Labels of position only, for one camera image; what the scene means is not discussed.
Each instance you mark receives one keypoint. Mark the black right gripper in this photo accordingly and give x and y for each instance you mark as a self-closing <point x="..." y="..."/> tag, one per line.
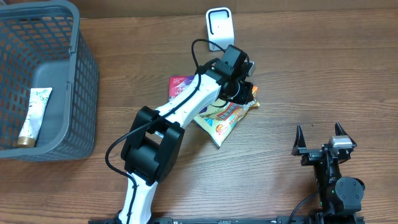
<point x="310" y="155"/>

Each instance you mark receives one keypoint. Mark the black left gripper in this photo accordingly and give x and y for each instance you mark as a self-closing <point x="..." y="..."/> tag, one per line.
<point x="245" y="97"/>

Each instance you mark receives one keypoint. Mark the yellow snack bag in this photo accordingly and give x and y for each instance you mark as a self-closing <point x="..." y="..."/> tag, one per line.
<point x="219" y="120"/>

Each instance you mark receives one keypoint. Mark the red purple pad pack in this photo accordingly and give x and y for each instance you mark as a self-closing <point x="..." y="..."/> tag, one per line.
<point x="177" y="84"/>

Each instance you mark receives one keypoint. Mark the white bamboo print tube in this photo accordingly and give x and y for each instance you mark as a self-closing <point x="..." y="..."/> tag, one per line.
<point x="33" y="121"/>

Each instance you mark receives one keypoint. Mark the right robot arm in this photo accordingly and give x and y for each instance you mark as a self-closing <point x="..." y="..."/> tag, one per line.
<point x="340" y="197"/>

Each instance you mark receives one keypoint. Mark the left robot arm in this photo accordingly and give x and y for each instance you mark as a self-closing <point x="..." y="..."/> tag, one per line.
<point x="151" y="147"/>

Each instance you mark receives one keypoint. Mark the white barcode scanner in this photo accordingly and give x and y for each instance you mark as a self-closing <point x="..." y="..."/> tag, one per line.
<point x="220" y="28"/>

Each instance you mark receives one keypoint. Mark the dark grey plastic basket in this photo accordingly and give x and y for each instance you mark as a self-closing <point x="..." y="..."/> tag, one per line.
<point x="42" y="46"/>

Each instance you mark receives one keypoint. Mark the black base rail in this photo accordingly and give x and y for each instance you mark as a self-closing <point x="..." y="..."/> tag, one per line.
<point x="277" y="220"/>

